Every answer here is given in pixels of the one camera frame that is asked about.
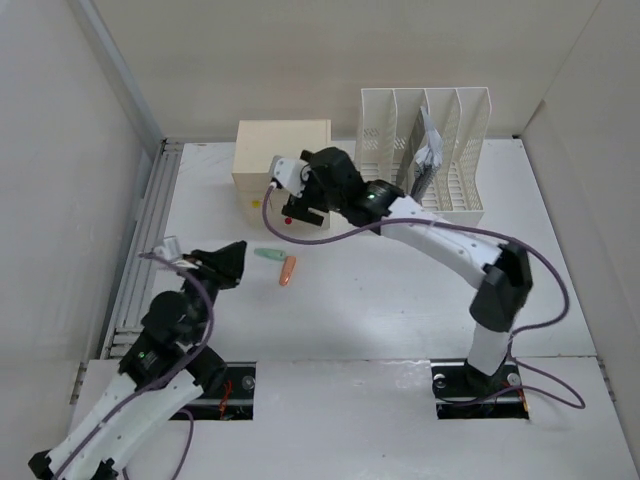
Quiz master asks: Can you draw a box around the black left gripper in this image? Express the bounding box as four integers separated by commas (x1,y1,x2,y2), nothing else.
176,240,247,343

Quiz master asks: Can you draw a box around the green highlighter pen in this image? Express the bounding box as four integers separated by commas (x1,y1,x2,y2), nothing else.
254,248,287,262

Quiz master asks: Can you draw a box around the orange highlighter pen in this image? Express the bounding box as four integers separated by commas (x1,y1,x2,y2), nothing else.
279,256,297,286

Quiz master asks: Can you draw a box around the grey setup guide booklet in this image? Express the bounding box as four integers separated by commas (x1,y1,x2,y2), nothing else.
410,106,443,202

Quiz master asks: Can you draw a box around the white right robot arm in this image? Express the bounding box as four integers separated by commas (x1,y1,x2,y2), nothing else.
270,147,533,394

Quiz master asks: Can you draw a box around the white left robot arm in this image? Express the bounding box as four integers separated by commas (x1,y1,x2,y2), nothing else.
28,237,247,479

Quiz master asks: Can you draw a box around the cream wooden drawer cabinet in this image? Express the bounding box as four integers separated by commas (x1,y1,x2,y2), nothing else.
232,119,331,229

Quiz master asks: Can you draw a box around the white perforated file organizer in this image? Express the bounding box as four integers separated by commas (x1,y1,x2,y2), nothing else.
354,87,491,226

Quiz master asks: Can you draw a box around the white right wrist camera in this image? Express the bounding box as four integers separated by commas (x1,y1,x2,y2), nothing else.
270,155,309,198

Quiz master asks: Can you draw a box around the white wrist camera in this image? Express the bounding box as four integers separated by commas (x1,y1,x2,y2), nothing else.
152,236,183,263
270,155,309,198

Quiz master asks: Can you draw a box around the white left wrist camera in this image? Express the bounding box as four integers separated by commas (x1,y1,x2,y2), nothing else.
152,236,183,263

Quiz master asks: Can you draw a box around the aluminium rail frame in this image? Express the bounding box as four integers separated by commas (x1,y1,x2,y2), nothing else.
69,1,177,359

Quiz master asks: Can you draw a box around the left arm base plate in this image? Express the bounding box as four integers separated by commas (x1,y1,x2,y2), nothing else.
191,363,256,421

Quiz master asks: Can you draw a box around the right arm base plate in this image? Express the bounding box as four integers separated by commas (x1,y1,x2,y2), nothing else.
430,359,529,420

